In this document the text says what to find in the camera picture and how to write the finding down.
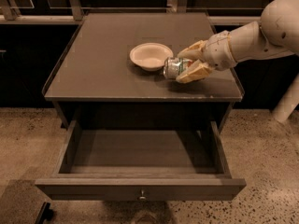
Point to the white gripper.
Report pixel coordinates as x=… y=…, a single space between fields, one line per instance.
x=219 y=50

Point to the green and white 7up can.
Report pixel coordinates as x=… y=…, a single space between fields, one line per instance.
x=174 y=66

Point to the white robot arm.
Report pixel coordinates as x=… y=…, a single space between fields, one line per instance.
x=274 y=35

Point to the grey cabinet with counter top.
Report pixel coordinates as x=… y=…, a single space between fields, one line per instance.
x=96 y=67

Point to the open grey top drawer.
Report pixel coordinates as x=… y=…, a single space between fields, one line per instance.
x=169 y=165

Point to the round metal drawer knob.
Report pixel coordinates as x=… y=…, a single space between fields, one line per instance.
x=142 y=196

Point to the white bowl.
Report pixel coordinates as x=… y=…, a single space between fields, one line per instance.
x=150 y=56

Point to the metal railing with glass panels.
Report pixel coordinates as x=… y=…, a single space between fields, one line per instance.
x=219 y=12

